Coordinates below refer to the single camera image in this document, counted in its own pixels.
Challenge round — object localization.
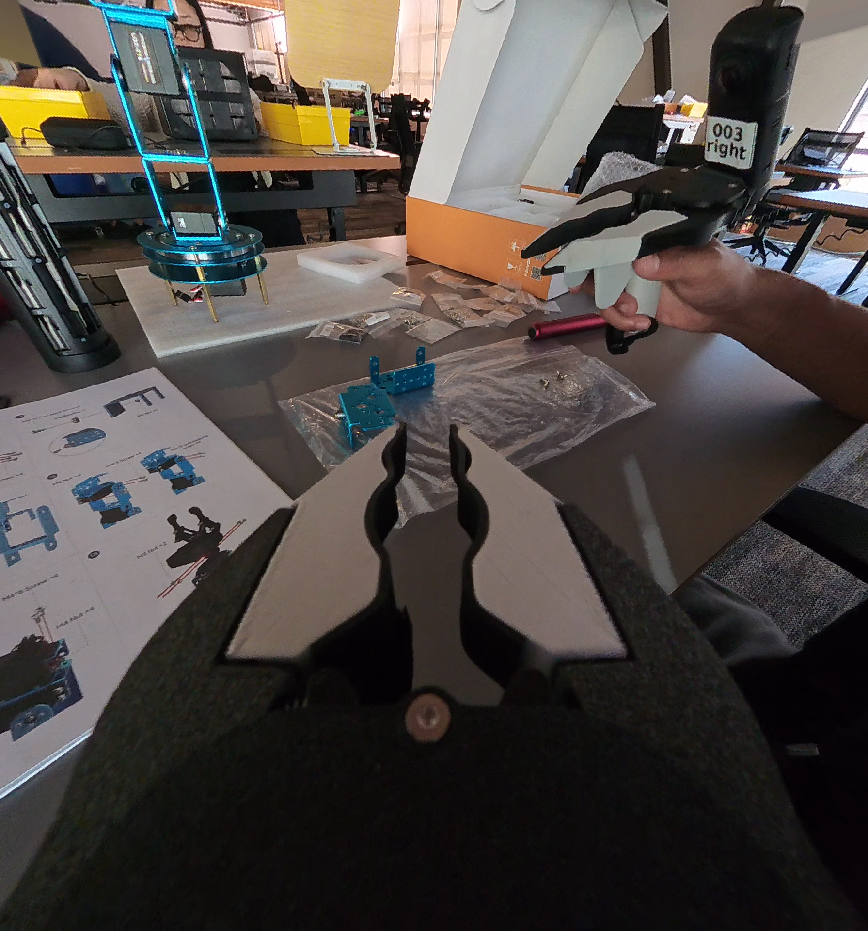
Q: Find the white foam sheet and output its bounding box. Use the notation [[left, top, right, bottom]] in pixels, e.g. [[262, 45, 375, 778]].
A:
[[116, 247, 442, 359]]

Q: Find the beige acoustic panel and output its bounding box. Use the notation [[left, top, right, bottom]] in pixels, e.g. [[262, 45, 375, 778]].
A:
[[284, 0, 400, 90]]

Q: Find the black mesh office chair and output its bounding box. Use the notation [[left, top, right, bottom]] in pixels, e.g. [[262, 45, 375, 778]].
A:
[[793, 127, 865, 172]]

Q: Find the pile of small screw bags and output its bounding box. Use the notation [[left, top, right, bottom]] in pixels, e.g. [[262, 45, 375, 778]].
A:
[[305, 265, 554, 349]]

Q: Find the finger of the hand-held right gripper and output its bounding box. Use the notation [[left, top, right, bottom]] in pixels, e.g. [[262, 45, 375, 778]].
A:
[[520, 169, 669, 260], [539, 212, 687, 294]]

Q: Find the person's right forearm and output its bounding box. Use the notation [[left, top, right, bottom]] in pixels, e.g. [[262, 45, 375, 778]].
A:
[[725, 258, 868, 441]]

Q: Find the black patterned bottle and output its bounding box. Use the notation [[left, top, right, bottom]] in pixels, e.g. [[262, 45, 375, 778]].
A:
[[0, 102, 122, 373]]

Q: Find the wooden background table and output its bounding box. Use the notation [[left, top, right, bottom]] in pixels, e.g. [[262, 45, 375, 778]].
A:
[[761, 163, 868, 295]]

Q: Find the black chair armrest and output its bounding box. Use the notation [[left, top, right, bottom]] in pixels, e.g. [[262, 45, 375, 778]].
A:
[[764, 486, 868, 583]]

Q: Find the person's right hand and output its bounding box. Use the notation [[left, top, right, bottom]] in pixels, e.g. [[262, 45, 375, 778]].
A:
[[600, 236, 759, 336]]

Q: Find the yellow storage bin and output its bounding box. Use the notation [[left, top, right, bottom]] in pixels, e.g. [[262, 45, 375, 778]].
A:
[[259, 102, 352, 146], [0, 83, 111, 121]]

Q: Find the white foam box insert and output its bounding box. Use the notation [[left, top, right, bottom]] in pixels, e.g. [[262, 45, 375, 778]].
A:
[[452, 185, 580, 226]]

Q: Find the dark desk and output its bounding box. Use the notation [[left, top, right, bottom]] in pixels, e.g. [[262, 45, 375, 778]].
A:
[[0, 233, 864, 931]]

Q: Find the blue metal bracket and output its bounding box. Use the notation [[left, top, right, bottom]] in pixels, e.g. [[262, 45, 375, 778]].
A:
[[334, 385, 400, 458], [367, 346, 438, 398]]

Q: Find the orange cardboard box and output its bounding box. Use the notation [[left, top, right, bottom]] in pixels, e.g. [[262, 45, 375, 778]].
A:
[[405, 0, 671, 301]]

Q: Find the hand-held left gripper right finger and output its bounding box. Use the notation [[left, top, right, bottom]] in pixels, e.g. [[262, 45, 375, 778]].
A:
[[448, 424, 630, 692]]

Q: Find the wooden workbench table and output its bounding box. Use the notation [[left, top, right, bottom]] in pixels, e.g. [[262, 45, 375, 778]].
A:
[[5, 134, 403, 219]]

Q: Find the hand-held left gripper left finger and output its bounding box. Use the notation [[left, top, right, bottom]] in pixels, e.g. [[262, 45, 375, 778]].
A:
[[223, 423, 414, 705]]

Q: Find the large clear plastic bag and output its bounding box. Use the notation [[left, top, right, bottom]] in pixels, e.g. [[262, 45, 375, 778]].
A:
[[280, 342, 656, 528]]

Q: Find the pink metal cylinder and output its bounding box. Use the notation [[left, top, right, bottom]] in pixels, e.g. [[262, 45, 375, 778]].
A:
[[527, 314, 611, 341]]

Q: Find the assembly instruction booklet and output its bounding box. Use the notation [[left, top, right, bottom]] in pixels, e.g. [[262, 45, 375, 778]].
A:
[[0, 367, 294, 823]]

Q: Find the black compartment case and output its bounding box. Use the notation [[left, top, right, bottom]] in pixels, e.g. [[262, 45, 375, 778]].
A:
[[156, 49, 260, 143]]

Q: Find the black zip pouch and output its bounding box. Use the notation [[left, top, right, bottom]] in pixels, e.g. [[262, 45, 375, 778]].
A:
[[40, 116, 137, 151]]

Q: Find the white metal frame stand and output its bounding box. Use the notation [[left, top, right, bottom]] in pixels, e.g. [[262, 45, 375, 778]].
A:
[[316, 76, 378, 155]]

